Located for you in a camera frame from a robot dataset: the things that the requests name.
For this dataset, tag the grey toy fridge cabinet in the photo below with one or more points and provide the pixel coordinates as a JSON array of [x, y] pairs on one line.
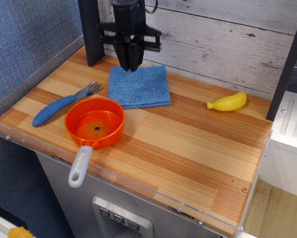
[[76, 203]]

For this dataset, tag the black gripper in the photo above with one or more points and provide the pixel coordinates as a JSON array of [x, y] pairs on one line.
[[130, 35]]

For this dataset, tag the fork with blue handle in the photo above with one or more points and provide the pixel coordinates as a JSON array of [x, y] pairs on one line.
[[50, 110]]

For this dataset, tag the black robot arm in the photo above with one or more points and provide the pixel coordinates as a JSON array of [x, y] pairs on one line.
[[128, 2]]

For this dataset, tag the dark left vertical post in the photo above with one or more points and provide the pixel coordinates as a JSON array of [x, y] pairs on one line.
[[89, 16]]

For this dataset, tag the yellow toy banana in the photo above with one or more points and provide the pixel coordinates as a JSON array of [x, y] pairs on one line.
[[229, 103]]

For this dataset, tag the white toy sink unit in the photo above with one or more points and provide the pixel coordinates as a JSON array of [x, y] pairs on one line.
[[279, 165]]

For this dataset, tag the dark vertical post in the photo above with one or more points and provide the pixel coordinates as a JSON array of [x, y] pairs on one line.
[[89, 16], [284, 80]]

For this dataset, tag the yellow object bottom left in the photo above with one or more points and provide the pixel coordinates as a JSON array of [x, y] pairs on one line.
[[19, 232]]

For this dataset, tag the orange toy pan grey handle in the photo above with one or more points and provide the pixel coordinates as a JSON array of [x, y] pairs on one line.
[[93, 124]]

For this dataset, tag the dark right vertical post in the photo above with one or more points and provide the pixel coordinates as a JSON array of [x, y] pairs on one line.
[[284, 80]]

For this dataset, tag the clear acrylic table guard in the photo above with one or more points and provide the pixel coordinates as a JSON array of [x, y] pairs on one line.
[[199, 164]]

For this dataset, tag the silver dispenser button panel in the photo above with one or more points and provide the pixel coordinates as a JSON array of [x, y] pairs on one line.
[[115, 221]]

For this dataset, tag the blue microfiber rag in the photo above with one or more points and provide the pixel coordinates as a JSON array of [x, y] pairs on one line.
[[146, 87]]

